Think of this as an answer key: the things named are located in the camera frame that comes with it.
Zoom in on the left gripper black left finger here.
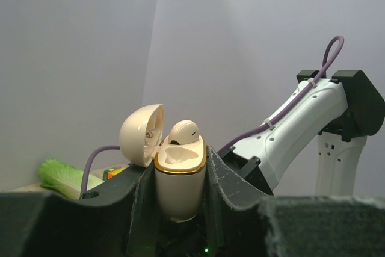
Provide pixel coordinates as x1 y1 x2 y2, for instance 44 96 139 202
1 165 159 256

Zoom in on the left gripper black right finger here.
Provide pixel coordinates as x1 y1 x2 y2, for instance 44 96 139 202
204 147 384 256

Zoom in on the pink earbud charging case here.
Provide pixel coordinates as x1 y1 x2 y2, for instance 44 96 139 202
119 104 206 223

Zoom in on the pink stem earbud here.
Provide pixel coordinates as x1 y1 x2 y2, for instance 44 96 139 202
168 120 200 145

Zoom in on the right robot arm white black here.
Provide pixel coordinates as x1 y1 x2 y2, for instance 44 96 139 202
219 70 384 196

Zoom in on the orange juice carton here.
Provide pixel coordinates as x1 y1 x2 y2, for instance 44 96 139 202
102 167 125 181

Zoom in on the green white napa cabbage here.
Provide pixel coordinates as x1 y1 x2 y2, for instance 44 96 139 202
37 158 105 200

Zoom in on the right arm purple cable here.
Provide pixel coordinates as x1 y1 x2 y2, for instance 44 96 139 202
81 35 345 194

